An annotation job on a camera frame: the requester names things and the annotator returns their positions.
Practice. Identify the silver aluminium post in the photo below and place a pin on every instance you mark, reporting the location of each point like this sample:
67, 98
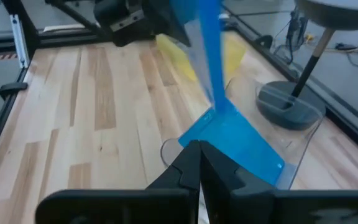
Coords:
20, 40

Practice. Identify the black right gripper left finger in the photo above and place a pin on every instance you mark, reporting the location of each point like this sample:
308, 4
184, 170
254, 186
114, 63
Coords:
188, 174

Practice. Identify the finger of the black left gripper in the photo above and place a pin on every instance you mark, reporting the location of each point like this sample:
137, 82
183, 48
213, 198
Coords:
171, 21

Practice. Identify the black frame clamp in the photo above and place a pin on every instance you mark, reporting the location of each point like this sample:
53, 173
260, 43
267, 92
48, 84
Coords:
11, 88
264, 42

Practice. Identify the blue plastic disc case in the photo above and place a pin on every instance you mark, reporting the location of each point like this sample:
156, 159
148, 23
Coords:
211, 62
244, 146

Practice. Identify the clear plastic bin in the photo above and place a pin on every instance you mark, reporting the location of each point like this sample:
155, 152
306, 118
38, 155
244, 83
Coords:
169, 152

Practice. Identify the yellow translucent plastic bin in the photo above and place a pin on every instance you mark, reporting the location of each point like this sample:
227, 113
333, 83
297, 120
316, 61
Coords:
172, 56

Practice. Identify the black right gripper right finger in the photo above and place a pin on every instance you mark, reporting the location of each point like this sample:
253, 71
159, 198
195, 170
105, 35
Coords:
219, 186

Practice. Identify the white globe table lamp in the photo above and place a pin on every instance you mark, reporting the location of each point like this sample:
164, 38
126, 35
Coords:
291, 115

